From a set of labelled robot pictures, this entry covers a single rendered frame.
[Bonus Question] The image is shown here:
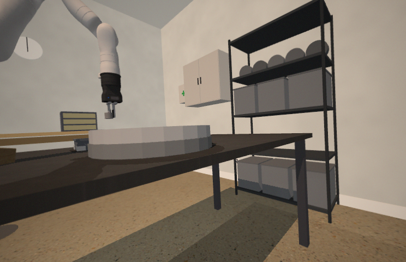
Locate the grey metal bushing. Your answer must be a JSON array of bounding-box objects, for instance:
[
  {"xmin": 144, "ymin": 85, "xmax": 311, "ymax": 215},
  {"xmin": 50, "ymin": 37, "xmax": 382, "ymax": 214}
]
[{"xmin": 105, "ymin": 112, "xmax": 113, "ymax": 119}]

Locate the grey two-compartment bin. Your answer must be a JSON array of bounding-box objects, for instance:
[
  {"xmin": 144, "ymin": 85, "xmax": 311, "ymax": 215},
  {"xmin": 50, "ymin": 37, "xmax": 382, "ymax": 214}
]
[{"xmin": 73, "ymin": 138, "xmax": 89, "ymax": 151}]

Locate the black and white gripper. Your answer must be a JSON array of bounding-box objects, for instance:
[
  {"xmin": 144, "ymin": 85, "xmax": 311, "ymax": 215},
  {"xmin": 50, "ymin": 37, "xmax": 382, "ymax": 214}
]
[{"xmin": 98, "ymin": 61, "xmax": 123, "ymax": 118}]

